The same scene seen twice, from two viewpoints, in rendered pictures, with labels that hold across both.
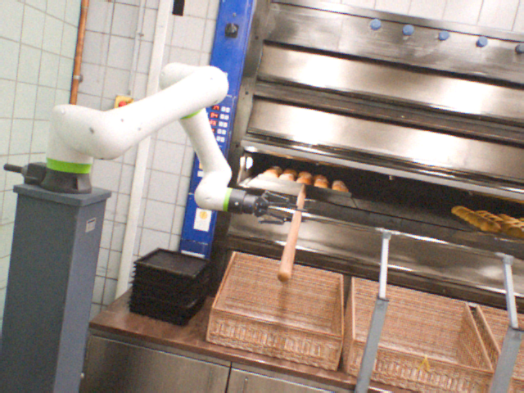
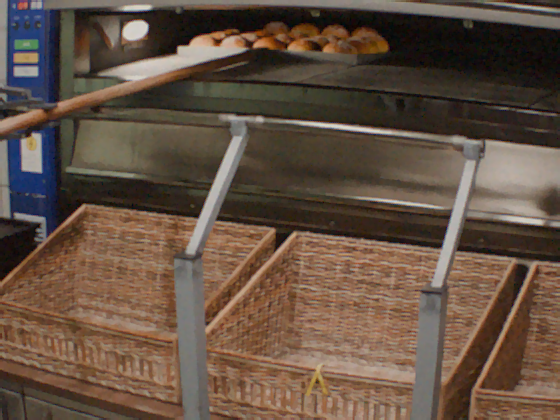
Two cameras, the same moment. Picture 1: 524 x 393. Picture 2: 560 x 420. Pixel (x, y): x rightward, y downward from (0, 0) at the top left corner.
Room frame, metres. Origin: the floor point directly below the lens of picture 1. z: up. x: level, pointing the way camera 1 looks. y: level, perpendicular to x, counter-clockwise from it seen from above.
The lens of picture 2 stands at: (-0.14, -1.44, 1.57)
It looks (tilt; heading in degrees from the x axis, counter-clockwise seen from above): 14 degrees down; 21
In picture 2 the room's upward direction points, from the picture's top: straight up
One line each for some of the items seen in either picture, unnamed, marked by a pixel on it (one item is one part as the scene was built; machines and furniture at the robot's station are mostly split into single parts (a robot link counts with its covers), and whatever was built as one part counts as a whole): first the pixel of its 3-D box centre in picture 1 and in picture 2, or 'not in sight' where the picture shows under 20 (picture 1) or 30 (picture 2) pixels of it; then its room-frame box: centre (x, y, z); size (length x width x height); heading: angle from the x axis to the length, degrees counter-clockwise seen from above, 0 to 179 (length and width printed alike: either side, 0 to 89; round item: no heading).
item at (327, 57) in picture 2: (304, 182); (292, 46); (2.99, -0.25, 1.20); 0.55 x 0.36 x 0.03; 85
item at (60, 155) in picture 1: (74, 137); not in sight; (1.43, 0.57, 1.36); 0.16 x 0.13 x 0.19; 52
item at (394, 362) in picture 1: (410, 335); (362, 336); (2.05, -0.76, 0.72); 0.56 x 0.49 x 0.28; 84
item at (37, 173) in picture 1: (49, 174); not in sight; (1.44, 0.64, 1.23); 0.26 x 0.15 x 0.06; 85
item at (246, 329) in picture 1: (279, 304); (125, 295); (2.10, -0.18, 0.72); 0.56 x 0.49 x 0.28; 86
